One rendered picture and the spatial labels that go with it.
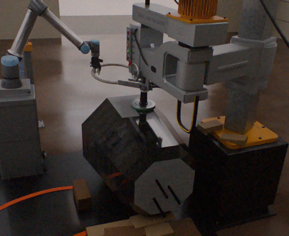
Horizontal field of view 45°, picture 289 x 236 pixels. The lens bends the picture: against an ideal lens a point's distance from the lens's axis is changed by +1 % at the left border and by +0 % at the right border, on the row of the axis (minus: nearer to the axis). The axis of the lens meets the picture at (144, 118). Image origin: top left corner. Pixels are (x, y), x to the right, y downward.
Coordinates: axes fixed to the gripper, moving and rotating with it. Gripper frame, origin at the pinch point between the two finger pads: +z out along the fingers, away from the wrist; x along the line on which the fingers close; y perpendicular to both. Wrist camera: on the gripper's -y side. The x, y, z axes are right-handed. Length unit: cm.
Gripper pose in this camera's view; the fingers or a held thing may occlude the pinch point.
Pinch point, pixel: (97, 73)
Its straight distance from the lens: 374.9
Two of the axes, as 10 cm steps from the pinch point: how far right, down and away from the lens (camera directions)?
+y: -5.3, 4.1, -7.5
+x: 8.5, 3.0, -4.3
